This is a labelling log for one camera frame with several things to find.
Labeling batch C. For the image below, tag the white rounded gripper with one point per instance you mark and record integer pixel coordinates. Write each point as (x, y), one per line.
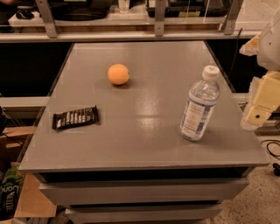
(270, 48)

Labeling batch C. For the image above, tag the clear plastic water bottle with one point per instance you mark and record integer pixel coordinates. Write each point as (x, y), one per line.
(200, 103)

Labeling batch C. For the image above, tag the black case on shelf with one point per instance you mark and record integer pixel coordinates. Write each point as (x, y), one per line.
(196, 8)

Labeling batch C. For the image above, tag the orange fruit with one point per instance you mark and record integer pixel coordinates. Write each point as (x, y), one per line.
(118, 74)

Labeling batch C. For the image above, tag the lower grey drawer front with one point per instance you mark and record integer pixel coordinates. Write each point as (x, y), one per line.
(118, 214)

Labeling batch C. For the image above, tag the grey drawer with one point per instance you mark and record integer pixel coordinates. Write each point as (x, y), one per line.
(118, 214)
(143, 191)

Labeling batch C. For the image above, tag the black snack bar wrapper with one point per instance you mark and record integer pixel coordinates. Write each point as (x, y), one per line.
(75, 118)

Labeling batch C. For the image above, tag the black tray on shelf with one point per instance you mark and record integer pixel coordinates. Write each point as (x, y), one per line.
(79, 10)

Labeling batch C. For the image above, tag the upper grey drawer front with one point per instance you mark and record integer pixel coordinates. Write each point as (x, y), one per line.
(143, 191)

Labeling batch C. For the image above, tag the black computer mouse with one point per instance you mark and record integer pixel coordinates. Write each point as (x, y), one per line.
(24, 14)

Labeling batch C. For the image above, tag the brown cardboard box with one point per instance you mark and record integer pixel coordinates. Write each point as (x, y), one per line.
(32, 204)

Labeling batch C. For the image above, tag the green drink carton pack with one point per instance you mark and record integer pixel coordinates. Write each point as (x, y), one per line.
(10, 190)

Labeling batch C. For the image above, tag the right metal shelf bracket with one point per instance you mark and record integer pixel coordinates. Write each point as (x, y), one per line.
(228, 26)

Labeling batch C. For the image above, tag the metal shelf bracket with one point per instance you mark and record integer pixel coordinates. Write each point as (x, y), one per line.
(228, 26)
(47, 17)
(159, 24)

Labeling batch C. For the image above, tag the middle metal shelf bracket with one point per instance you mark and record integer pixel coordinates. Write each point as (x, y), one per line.
(159, 24)

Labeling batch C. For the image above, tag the left metal shelf bracket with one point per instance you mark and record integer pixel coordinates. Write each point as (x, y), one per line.
(47, 17)

